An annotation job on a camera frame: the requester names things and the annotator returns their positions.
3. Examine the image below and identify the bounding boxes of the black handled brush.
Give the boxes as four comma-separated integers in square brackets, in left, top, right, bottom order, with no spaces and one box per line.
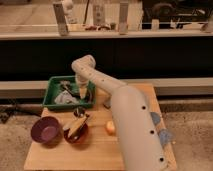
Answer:
[59,80,92,103]

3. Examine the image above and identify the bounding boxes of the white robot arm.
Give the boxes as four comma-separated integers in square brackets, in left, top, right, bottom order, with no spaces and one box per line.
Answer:
[71,55,168,171]

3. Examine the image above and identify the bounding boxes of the light blue cloth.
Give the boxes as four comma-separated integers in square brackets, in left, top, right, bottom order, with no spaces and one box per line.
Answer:
[54,91,79,104]

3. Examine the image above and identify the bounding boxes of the small dark metal clip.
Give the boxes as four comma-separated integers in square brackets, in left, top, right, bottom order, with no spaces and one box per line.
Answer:
[74,107,85,118]

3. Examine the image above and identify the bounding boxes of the grey rectangular block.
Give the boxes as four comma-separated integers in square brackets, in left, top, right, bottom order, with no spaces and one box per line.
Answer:
[103,100,111,109]

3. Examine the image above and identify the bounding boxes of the green plastic tray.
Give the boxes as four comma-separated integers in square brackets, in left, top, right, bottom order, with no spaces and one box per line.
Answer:
[43,76,95,110]

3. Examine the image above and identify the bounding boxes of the yellow sponge in bowl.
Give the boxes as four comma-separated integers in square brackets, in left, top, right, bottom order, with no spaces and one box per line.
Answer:
[63,116,87,135]

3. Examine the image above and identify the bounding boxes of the orange fruit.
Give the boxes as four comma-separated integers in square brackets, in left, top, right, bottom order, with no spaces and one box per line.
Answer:
[106,121,115,135]

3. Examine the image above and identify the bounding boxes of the red bowl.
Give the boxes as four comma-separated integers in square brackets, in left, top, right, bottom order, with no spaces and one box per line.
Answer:
[63,124,89,144]

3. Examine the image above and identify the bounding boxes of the wooden board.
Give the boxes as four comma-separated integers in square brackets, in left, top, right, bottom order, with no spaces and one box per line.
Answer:
[24,83,177,171]

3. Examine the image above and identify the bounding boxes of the purple bowl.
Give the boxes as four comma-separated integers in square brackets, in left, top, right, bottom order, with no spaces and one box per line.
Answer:
[31,116,60,144]

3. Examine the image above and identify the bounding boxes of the blue cup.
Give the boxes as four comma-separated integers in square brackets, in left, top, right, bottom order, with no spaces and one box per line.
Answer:
[150,112,161,126]

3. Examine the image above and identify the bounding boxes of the blue sponge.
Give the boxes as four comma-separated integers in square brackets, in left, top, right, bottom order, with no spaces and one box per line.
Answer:
[158,129,173,146]

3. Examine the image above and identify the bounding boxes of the grey metal post middle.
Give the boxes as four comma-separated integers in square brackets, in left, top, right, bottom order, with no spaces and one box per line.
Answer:
[93,4,105,25]

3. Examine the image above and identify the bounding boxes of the grey metal post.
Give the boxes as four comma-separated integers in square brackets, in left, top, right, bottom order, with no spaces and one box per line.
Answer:
[93,4,105,25]
[118,1,129,35]
[53,2,68,36]

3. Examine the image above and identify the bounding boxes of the grey metal post left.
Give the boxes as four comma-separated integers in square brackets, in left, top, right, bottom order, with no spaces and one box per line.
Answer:
[53,2,68,36]

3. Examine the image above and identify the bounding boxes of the grey metal post right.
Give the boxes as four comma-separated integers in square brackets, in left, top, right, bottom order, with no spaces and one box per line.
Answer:
[118,1,129,35]

